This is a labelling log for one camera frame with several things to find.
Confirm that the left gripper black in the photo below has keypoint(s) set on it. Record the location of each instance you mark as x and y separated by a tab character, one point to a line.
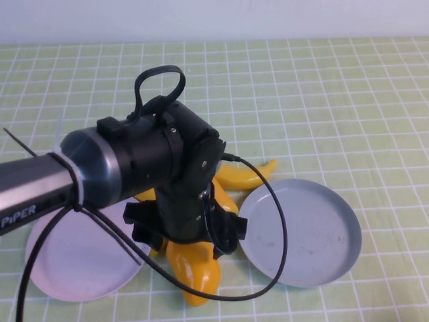
182	218

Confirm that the pink round plate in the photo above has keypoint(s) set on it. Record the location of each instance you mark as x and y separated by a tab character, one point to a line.
83	271

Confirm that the yellow plastic mango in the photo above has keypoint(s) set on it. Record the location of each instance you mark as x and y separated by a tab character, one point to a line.
197	278

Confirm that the yellow plastic banana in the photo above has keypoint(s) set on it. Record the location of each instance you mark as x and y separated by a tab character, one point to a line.
248	179
145	195

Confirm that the green checked tablecloth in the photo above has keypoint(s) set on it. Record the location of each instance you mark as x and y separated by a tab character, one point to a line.
335	100

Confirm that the orange-blushed plastic mango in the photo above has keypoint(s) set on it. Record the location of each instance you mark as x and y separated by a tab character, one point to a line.
224	198

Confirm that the grey-blue round plate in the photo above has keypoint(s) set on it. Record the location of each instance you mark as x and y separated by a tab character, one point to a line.
318	234

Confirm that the white zip tie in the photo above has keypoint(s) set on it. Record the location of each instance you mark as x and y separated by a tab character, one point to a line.
75	181

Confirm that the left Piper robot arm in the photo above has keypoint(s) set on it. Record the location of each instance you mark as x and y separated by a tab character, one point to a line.
33	188

